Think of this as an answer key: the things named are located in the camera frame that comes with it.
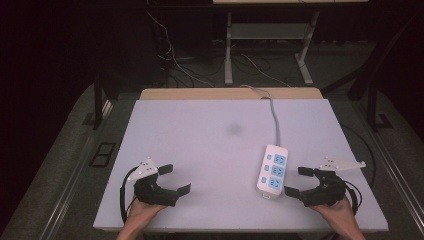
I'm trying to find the black stand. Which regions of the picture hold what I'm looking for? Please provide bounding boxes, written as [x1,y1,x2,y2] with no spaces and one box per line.
[92,71,116,131]
[365,79,394,133]

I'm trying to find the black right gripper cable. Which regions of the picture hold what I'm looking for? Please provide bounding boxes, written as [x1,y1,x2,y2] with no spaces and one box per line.
[342,179,363,216]

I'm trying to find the black floor frame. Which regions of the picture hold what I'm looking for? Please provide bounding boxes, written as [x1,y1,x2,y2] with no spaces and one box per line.
[88,142,117,168]

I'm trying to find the aluminium rail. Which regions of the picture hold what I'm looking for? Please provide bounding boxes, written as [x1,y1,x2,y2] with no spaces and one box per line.
[38,99,115,240]
[361,124,424,231]

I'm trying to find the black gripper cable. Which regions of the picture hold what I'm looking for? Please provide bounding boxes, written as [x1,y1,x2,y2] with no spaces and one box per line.
[119,166,138,225]
[342,179,363,216]

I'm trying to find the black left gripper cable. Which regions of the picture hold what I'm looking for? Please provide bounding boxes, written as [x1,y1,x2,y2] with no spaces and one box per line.
[119,166,138,225]

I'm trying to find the grey metal stand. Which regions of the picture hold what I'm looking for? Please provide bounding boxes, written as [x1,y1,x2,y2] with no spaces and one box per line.
[223,11,315,87]

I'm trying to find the wooden table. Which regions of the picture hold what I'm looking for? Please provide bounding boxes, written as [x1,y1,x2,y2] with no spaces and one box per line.
[138,87,324,101]

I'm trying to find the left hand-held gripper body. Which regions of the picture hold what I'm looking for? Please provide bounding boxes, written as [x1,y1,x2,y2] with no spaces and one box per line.
[126,157,180,208]

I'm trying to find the thin black floor cable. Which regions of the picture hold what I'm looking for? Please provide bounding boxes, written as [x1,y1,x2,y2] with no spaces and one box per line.
[339,124,378,189]

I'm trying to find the person's left hand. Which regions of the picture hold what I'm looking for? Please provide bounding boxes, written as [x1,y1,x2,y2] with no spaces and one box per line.
[127,198,167,228]

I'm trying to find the white power strip blue sockets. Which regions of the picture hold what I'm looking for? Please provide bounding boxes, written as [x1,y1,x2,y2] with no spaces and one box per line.
[255,143,290,202]

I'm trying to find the person's right hand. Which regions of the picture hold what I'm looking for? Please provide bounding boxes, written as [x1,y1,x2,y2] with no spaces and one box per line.
[309,196,356,228]

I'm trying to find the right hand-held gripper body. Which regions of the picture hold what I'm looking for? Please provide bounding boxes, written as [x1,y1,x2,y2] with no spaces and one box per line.
[299,157,367,208]

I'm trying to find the white cable on floor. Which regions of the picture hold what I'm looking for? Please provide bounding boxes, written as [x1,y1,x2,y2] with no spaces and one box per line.
[145,11,215,88]

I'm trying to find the grey power strip cable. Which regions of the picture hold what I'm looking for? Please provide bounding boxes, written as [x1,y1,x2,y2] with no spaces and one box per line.
[239,84,282,148]

